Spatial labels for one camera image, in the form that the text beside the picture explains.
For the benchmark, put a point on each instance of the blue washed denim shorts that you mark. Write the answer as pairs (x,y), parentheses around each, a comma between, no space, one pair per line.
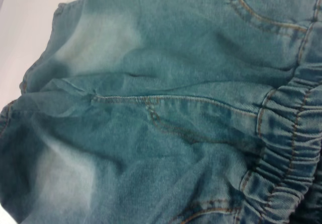
(176,108)

